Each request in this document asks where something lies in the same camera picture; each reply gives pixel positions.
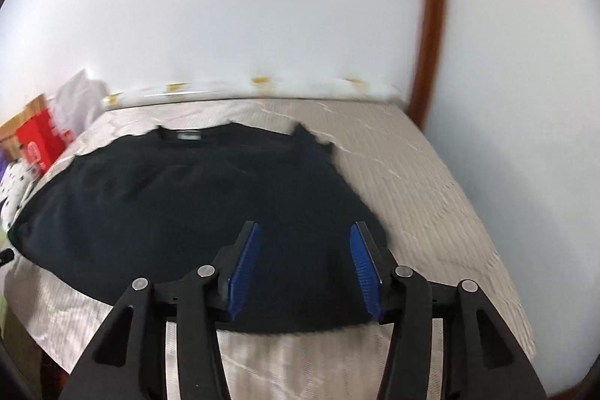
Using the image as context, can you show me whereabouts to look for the black t-shirt white print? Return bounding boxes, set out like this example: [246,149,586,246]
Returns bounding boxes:
[8,123,387,334]

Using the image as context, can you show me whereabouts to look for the beige striped mattress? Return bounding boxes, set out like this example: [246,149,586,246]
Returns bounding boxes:
[2,96,538,400]

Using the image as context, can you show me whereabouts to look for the white plastic shopping bag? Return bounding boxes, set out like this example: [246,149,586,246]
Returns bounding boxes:
[48,70,109,138]

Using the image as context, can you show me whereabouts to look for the red paper shopping bag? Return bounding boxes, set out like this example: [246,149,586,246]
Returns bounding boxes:
[15,109,74,175]

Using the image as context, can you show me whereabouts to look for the white black spotted pillow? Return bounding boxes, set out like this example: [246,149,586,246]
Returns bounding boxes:
[1,159,40,232]

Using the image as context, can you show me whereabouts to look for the brown wooden door frame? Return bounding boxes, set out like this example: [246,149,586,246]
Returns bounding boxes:
[406,0,447,130]

